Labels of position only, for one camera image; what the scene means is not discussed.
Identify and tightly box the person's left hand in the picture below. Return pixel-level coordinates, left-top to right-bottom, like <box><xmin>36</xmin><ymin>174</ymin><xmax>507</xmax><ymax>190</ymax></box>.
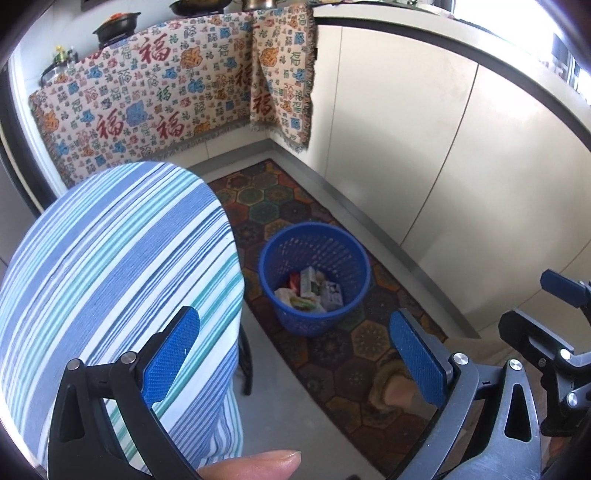
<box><xmin>198</xmin><ymin>450</ymin><xmax>302</xmax><ymax>480</ymax></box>

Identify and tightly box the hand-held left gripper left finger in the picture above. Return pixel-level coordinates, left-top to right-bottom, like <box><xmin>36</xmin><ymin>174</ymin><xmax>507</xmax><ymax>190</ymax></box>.
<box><xmin>48</xmin><ymin>305</ymin><xmax>204</xmax><ymax>480</ymax></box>

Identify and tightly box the large printed blanket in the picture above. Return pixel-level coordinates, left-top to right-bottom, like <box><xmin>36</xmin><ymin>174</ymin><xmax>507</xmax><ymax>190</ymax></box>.
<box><xmin>28</xmin><ymin>11</ymin><xmax>269</xmax><ymax>190</ymax></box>

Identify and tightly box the black table leg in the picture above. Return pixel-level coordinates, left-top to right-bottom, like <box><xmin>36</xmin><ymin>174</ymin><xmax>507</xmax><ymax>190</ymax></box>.
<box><xmin>238</xmin><ymin>323</ymin><xmax>256</xmax><ymax>395</ymax></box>

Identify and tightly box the blue striped tablecloth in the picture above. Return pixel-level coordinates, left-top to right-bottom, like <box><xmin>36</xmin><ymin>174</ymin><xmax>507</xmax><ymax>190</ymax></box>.
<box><xmin>0</xmin><ymin>161</ymin><xmax>245</xmax><ymax>480</ymax></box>

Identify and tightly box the green white milk carton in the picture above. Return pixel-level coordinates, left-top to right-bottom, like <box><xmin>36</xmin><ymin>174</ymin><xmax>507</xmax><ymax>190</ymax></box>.
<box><xmin>300</xmin><ymin>267</ymin><xmax>324</xmax><ymax>298</ymax></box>

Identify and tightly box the white base cabinet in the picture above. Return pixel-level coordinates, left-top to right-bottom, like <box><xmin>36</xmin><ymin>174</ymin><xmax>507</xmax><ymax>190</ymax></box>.
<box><xmin>268</xmin><ymin>16</ymin><xmax>591</xmax><ymax>337</ymax></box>

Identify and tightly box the blue plastic waste basket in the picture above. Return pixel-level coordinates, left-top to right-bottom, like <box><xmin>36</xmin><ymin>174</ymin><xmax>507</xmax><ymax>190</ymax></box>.
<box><xmin>259</xmin><ymin>222</ymin><xmax>371</xmax><ymax>337</ymax></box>

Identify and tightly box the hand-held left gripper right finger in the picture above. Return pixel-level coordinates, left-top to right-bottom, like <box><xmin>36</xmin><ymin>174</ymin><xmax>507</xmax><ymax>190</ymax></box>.
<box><xmin>389</xmin><ymin>308</ymin><xmax>542</xmax><ymax>480</ymax></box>

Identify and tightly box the window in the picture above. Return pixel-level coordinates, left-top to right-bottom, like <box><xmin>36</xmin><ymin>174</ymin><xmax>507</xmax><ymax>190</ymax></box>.
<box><xmin>450</xmin><ymin>0</ymin><xmax>591</xmax><ymax>100</ymax></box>

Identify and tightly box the black seasoning rack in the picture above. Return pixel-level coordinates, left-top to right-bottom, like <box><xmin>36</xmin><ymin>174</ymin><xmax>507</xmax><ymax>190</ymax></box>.
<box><xmin>39</xmin><ymin>60</ymin><xmax>79</xmax><ymax>88</ymax></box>

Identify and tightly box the black clay pot orange lid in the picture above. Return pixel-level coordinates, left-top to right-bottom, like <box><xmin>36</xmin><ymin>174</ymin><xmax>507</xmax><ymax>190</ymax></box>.
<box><xmin>92</xmin><ymin>11</ymin><xmax>139</xmax><ymax>45</ymax></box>

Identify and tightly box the person's foot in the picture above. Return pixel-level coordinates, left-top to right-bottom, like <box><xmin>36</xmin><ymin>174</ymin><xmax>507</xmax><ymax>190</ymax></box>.
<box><xmin>372</xmin><ymin>357</ymin><xmax>419</xmax><ymax>409</ymax></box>

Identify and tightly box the hexagon pattern rug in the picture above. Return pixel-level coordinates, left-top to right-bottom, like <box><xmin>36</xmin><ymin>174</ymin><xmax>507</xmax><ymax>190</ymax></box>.
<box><xmin>205</xmin><ymin>159</ymin><xmax>462</xmax><ymax>478</ymax></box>

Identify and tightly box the white cartoon print packet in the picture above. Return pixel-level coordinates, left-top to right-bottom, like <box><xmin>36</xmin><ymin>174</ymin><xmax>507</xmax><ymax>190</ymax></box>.
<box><xmin>322</xmin><ymin>281</ymin><xmax>345</xmax><ymax>309</ymax></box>

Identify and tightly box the small printed blanket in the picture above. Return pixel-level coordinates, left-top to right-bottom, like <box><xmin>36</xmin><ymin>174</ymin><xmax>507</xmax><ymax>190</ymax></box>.
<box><xmin>249</xmin><ymin>2</ymin><xmax>319</xmax><ymax>153</ymax></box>

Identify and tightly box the wok with glass lid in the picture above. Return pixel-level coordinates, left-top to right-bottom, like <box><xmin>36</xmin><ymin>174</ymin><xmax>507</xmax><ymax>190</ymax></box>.
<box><xmin>168</xmin><ymin>0</ymin><xmax>232</xmax><ymax>14</ymax></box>

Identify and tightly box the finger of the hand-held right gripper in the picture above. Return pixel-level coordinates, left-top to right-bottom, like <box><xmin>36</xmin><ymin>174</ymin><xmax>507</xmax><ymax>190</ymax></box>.
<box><xmin>540</xmin><ymin>270</ymin><xmax>591</xmax><ymax>319</ymax></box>
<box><xmin>499</xmin><ymin>309</ymin><xmax>578</xmax><ymax>370</ymax></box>

